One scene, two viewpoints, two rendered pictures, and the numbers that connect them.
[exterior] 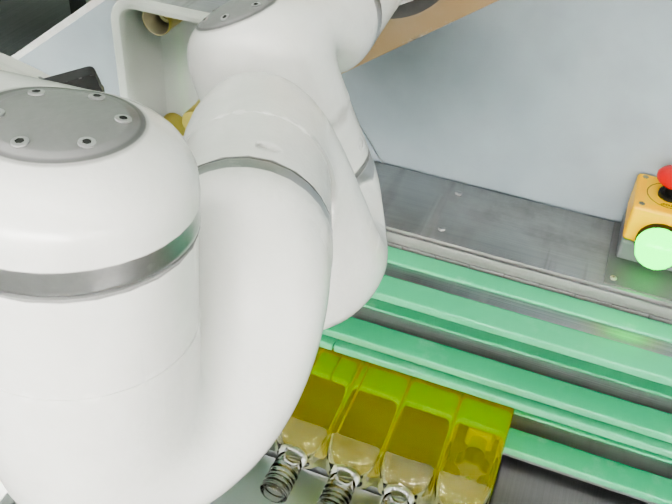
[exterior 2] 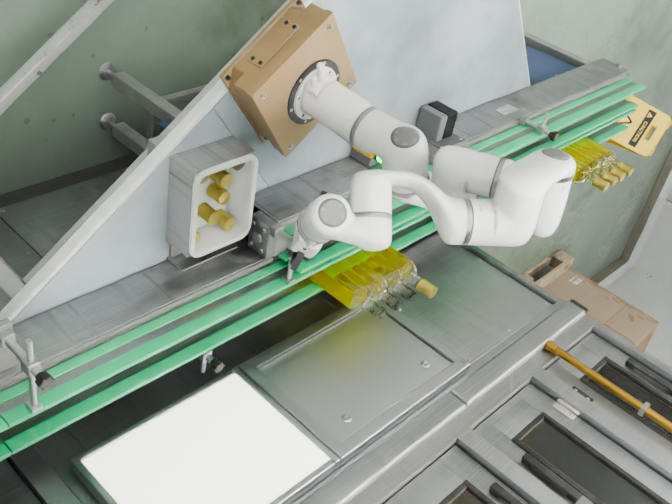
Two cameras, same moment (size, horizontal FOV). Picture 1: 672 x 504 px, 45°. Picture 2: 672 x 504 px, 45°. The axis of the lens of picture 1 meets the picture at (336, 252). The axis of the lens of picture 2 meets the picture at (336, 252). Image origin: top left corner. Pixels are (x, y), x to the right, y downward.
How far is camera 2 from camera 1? 1.58 m
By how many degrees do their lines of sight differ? 55
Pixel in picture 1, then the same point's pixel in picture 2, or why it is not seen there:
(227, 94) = (460, 154)
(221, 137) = (487, 160)
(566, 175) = (332, 148)
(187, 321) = not seen: hidden behind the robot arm
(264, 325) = not seen: hidden behind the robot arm
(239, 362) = not seen: hidden behind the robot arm
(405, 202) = (304, 193)
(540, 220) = (337, 170)
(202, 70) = (415, 158)
